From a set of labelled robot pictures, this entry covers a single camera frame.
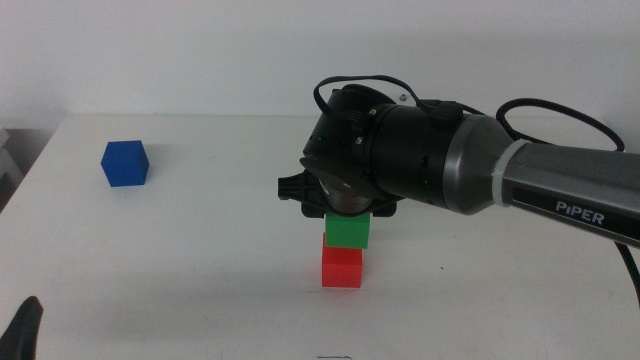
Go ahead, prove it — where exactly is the green cube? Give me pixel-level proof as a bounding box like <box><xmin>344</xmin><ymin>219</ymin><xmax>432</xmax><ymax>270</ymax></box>
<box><xmin>324</xmin><ymin>212</ymin><xmax>372</xmax><ymax>250</ymax></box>

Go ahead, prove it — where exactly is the red cube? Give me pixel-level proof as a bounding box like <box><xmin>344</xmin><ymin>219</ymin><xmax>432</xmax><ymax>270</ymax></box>
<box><xmin>321</xmin><ymin>233</ymin><xmax>364</xmax><ymax>289</ymax></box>

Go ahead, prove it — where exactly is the blue cube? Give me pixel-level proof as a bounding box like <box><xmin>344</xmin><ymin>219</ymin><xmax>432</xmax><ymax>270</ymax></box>
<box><xmin>100</xmin><ymin>140</ymin><xmax>151</xmax><ymax>189</ymax></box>

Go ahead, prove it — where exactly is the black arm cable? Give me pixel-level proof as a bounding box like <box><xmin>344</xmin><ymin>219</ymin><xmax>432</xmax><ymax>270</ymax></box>
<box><xmin>313</xmin><ymin>74</ymin><xmax>640</xmax><ymax>309</ymax></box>

